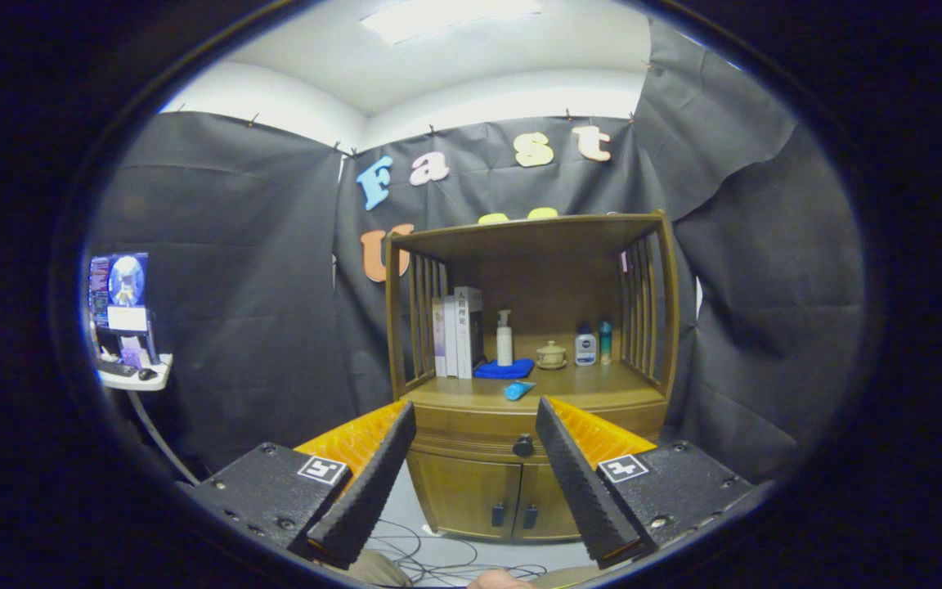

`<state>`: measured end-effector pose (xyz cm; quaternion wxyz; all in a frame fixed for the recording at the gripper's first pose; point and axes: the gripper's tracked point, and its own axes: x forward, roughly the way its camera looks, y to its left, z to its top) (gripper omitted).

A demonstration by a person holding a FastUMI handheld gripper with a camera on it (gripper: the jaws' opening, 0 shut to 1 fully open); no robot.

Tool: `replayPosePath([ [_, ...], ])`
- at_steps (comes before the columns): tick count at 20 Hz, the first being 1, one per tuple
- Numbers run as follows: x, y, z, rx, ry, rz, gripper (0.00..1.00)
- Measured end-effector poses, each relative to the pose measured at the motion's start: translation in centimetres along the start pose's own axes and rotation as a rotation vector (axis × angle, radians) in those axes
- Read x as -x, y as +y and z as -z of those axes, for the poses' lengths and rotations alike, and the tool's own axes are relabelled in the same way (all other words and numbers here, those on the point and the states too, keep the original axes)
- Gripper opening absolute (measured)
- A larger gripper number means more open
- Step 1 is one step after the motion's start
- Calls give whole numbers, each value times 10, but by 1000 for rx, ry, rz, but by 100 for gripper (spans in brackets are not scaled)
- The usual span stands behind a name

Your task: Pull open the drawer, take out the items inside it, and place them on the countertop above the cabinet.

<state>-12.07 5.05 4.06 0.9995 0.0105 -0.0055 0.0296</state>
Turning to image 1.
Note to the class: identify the blue squeeze tube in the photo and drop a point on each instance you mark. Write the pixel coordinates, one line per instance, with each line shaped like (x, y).
(518, 391)

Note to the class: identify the white pump bottle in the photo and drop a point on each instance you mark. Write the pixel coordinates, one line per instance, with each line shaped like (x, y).
(504, 348)

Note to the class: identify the person's khaki trousers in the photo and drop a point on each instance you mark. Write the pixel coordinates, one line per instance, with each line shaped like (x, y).
(377, 571)

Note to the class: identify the wooden cabinet door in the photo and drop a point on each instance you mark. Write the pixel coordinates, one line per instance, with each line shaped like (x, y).
(545, 503)
(463, 491)

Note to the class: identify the thick white and black book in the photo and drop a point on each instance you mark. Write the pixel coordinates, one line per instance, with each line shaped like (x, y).
(468, 335)

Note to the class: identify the computer monitor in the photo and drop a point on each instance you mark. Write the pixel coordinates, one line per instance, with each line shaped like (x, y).
(119, 286)

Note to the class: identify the white thin book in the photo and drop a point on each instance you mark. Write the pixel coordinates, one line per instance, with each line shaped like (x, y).
(450, 339)

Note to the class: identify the beige lidded teacup with saucer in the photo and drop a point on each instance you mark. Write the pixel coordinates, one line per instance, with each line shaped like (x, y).
(551, 356)

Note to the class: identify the white lotion bottle blue cap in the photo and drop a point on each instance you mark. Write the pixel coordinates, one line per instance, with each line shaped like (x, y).
(585, 348)

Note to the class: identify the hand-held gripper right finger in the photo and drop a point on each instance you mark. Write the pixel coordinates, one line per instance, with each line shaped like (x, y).
(581, 491)

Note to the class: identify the blue folded cloth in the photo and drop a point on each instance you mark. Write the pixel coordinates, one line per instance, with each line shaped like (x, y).
(500, 370)

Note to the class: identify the pink thin book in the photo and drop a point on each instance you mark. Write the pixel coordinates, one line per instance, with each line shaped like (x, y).
(439, 339)

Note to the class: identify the wooden drawer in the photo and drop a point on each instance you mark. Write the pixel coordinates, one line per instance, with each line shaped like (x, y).
(471, 438)

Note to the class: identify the white monitor stand table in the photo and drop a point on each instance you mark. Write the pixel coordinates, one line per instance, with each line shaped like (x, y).
(152, 383)

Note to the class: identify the wooden cabinet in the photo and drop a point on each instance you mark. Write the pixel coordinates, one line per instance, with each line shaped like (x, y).
(536, 237)

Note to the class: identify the wooden countertop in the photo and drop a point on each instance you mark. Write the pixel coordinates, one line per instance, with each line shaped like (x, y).
(594, 384)

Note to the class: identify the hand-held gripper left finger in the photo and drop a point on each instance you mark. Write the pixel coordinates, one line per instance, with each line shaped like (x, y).
(373, 491)

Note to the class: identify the teal slim bottle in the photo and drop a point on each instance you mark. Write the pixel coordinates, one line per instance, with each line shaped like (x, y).
(605, 345)

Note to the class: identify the black keyboard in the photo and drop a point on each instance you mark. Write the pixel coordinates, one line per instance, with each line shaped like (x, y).
(115, 368)

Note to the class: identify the black backdrop cloth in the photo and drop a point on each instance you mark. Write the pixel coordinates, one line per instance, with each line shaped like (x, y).
(234, 286)

